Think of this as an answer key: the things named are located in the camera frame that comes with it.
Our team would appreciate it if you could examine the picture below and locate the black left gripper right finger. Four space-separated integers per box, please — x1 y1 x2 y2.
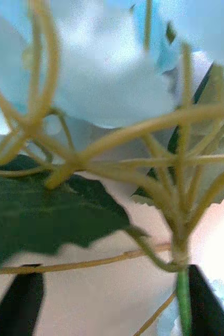
187 264 224 336

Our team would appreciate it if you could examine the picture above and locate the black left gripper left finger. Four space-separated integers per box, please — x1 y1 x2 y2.
0 264 45 336

